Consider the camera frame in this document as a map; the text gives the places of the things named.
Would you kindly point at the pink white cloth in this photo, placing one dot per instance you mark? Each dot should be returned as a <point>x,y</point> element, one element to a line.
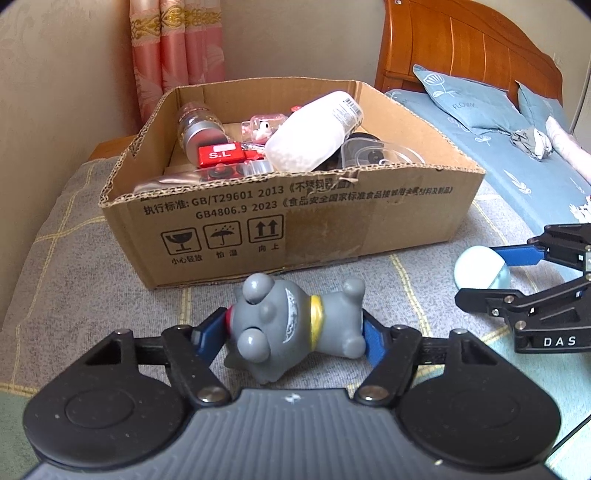
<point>572,147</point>

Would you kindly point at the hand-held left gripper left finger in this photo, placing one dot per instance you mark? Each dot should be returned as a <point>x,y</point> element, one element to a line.
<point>210,336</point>

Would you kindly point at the pink curtain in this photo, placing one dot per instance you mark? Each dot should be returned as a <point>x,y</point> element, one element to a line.
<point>175,55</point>

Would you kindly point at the small toy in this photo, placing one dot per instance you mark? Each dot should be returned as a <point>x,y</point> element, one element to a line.
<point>261,127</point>

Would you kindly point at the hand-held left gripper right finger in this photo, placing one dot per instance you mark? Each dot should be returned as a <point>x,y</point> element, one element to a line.
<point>373,340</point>

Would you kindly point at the clear bottle with silver cap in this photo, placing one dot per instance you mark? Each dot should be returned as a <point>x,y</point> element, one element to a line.
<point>201,136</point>

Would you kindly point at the plaid blanket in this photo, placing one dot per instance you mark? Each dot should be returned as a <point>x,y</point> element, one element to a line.
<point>69,277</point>

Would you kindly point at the wooden headboard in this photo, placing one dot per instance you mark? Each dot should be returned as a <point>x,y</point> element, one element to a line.
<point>461,41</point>

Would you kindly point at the white plastic container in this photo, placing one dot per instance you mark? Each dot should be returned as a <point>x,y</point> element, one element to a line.
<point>309,131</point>

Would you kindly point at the wooden furniture edge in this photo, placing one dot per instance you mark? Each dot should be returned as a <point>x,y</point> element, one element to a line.
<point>111,147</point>

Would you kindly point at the red toy vehicle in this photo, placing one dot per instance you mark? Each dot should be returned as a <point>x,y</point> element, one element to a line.
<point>219,154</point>

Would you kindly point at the brown cardboard box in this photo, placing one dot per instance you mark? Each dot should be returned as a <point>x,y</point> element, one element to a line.
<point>323,221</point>

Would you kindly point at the blue patterned bed sheet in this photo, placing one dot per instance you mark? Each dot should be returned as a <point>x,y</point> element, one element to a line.
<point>508,184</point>

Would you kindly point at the clear plastic container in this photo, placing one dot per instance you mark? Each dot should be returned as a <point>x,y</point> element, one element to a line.
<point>369,152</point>

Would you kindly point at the grey toy figure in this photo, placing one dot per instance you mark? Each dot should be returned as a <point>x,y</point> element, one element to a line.
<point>286,323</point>

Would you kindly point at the blue patterned pillow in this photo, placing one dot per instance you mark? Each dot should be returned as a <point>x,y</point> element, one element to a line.
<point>461,97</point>
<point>540,106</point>

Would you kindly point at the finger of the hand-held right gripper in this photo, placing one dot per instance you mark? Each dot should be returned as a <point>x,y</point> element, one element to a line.
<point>489,300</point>
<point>521,255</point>

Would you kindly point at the crumpled grey cloth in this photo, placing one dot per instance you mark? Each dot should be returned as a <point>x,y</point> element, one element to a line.
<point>531,143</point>

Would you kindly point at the mint green oval case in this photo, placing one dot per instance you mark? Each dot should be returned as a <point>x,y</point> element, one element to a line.
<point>478,267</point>

